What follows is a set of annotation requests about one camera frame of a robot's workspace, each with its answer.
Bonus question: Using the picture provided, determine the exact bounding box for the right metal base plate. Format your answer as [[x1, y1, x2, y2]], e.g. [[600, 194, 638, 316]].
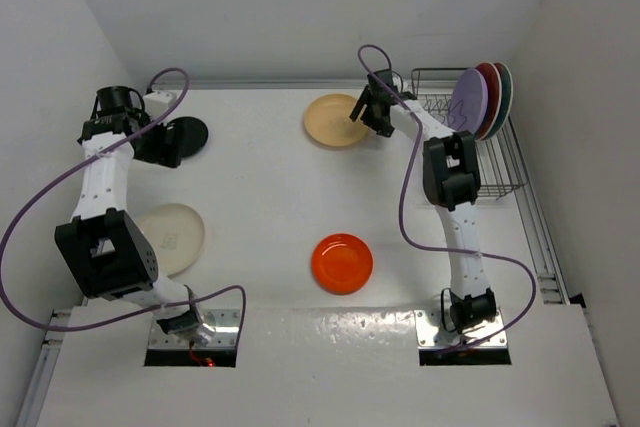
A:
[[414, 310, 508, 351]]

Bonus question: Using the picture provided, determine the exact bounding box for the black plate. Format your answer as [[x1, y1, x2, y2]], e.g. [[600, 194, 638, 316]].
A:
[[167, 116, 209, 159]]

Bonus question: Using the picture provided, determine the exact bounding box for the metal base plate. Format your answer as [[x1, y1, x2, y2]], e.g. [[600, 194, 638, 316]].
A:
[[414, 310, 508, 351], [147, 309, 241, 351]]

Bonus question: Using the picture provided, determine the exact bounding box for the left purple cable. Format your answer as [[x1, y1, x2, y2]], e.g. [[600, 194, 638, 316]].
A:
[[0, 67, 247, 333]]

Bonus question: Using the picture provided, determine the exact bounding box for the purple cable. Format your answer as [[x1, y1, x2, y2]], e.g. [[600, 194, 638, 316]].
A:
[[357, 44, 538, 356], [0, 67, 247, 333]]

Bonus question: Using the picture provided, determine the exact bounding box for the orange plate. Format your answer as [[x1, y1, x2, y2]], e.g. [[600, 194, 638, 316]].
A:
[[311, 233, 374, 295]]

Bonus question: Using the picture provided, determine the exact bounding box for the tan plate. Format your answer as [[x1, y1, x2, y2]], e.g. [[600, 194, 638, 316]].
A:
[[303, 93, 368, 148]]

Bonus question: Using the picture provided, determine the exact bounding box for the cream plate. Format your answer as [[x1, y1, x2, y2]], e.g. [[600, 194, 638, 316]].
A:
[[135, 203, 206, 277]]

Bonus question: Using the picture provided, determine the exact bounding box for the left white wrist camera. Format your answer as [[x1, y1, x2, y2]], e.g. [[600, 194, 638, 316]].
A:
[[143, 90, 177, 119]]

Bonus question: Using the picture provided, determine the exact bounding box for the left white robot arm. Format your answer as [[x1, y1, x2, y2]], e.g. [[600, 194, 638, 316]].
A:
[[54, 86, 208, 342]]

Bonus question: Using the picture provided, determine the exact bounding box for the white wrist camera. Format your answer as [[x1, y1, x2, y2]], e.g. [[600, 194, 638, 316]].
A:
[[391, 70, 404, 93], [143, 90, 177, 119]]

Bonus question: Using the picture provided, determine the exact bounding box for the wire dish rack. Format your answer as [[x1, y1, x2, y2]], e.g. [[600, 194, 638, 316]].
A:
[[410, 67, 529, 200]]

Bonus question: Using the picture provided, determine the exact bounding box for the red teal floral plate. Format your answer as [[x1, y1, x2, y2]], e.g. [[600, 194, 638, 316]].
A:
[[490, 62, 513, 138], [475, 62, 502, 140]]

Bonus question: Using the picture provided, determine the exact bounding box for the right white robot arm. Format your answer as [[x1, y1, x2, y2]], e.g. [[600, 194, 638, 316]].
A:
[[350, 69, 497, 334]]

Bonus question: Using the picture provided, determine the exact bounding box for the purple plate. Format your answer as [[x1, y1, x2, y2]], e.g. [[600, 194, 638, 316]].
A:
[[447, 68, 488, 133]]

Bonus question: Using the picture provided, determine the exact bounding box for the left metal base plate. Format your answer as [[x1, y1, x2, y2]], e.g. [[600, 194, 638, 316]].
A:
[[147, 309, 241, 351]]

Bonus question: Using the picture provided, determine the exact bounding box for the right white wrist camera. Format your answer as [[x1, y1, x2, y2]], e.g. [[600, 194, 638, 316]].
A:
[[391, 70, 404, 93]]

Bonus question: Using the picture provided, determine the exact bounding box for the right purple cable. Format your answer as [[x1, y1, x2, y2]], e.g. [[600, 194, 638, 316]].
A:
[[357, 44, 538, 356]]

